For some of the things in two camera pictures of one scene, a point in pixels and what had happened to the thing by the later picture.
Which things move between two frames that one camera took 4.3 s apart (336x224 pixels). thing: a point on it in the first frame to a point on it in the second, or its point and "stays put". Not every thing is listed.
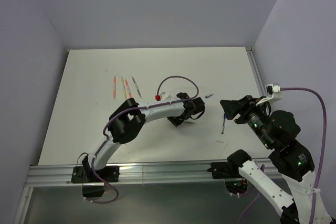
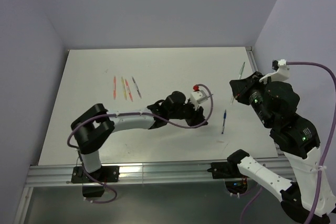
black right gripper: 249,103 to 239,87
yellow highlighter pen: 124,88 stays put
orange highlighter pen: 114,87 stays put
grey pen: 136,87 stays put
